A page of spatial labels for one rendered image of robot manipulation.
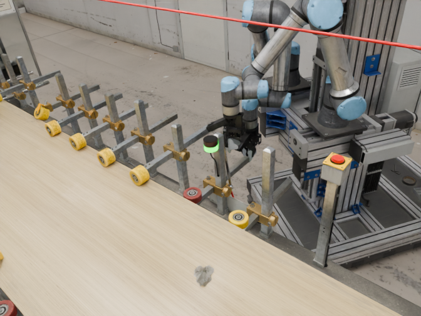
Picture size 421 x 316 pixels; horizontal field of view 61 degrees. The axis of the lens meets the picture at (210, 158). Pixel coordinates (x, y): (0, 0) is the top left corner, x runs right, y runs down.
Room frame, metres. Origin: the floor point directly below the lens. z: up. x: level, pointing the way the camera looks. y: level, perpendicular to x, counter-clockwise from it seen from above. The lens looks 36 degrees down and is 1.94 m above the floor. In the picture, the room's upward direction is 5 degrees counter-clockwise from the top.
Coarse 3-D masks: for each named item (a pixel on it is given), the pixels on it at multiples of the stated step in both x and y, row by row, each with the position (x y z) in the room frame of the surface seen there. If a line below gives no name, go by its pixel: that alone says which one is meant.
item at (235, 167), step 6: (246, 156) 1.50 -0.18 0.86; (240, 162) 1.45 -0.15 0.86; (246, 162) 1.47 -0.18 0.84; (234, 168) 1.41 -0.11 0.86; (240, 168) 1.43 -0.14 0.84; (210, 186) 1.29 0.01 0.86; (204, 192) 1.24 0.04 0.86; (210, 192) 1.26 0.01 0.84; (204, 198) 1.23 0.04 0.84; (198, 204) 1.20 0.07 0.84
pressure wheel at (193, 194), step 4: (188, 188) 1.23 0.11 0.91; (192, 188) 1.23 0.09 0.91; (196, 188) 1.22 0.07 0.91; (184, 192) 1.20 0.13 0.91; (188, 192) 1.20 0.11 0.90; (192, 192) 1.19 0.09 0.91; (196, 192) 1.20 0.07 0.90; (200, 192) 1.19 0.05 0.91; (184, 196) 1.18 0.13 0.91; (188, 196) 1.17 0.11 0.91; (192, 196) 1.17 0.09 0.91; (196, 196) 1.17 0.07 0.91; (200, 196) 1.18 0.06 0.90; (192, 200) 1.16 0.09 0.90; (196, 200) 1.16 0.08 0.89; (200, 200) 1.18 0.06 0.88
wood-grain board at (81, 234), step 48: (0, 144) 1.75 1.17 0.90; (48, 144) 1.71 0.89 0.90; (0, 192) 1.31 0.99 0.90; (48, 192) 1.29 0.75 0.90; (96, 192) 1.26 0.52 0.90; (144, 192) 1.23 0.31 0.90; (0, 240) 1.01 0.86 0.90; (48, 240) 0.99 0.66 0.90; (96, 240) 0.97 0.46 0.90; (144, 240) 0.95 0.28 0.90; (192, 240) 0.93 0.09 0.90; (240, 240) 0.91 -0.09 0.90; (48, 288) 0.77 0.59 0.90; (96, 288) 0.75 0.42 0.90; (144, 288) 0.74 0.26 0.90; (192, 288) 0.72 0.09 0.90; (240, 288) 0.71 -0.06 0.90; (288, 288) 0.69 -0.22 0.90; (336, 288) 0.68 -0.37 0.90
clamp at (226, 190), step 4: (204, 180) 1.32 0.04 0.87; (208, 180) 1.32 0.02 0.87; (212, 180) 1.32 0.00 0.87; (204, 184) 1.32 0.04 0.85; (208, 184) 1.30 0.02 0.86; (212, 184) 1.29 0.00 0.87; (228, 184) 1.28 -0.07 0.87; (216, 188) 1.27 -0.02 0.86; (220, 188) 1.25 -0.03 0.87; (224, 188) 1.25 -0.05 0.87; (228, 188) 1.25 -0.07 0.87; (216, 192) 1.27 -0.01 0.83; (220, 192) 1.25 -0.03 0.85; (224, 192) 1.24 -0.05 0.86; (228, 192) 1.25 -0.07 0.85; (228, 196) 1.25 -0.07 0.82
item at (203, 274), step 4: (196, 268) 0.79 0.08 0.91; (200, 268) 0.79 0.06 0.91; (204, 268) 0.80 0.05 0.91; (208, 268) 0.78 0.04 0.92; (212, 268) 0.79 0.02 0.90; (196, 272) 0.78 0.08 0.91; (200, 272) 0.78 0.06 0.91; (204, 272) 0.77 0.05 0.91; (208, 272) 0.77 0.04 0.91; (212, 272) 0.78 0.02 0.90; (196, 276) 0.77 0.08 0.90; (200, 276) 0.75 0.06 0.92; (204, 276) 0.76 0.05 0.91; (208, 276) 0.76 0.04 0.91; (196, 280) 0.75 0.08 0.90; (200, 280) 0.75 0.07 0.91; (204, 280) 0.75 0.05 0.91; (208, 280) 0.74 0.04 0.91; (200, 284) 0.74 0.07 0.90; (204, 284) 0.73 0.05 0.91
